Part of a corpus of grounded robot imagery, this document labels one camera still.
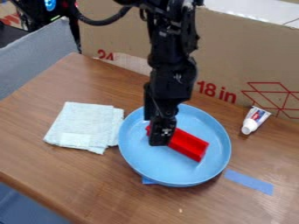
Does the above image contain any blue tape strip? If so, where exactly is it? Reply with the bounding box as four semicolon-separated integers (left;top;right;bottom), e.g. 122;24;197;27
225;170;276;195

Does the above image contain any white toothpaste tube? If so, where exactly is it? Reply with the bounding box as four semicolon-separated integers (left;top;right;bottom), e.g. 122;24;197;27
241;106;272;135

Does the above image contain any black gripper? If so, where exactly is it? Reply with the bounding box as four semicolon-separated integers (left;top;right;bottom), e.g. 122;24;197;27
145;59;198;146

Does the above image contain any black computer with lights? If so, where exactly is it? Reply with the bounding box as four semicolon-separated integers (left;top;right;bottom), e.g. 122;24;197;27
9;0;81;51

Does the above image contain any cardboard box wall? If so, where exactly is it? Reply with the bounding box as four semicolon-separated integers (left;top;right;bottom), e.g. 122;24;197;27
79;0;299;122

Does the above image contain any blue plate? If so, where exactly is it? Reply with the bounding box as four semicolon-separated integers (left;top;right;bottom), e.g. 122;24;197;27
118;104;232;187

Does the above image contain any red plastic block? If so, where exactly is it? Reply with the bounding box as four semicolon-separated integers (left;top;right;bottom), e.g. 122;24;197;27
154;128;210;163

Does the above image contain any blue tape under plate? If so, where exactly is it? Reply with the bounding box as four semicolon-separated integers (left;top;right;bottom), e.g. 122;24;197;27
142;176;158;185

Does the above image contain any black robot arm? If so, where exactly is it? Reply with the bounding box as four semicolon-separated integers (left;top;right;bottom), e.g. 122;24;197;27
115;0;205;146

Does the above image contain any light blue folded cloth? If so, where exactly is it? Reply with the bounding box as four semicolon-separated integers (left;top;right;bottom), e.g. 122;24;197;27
43;101;125;155

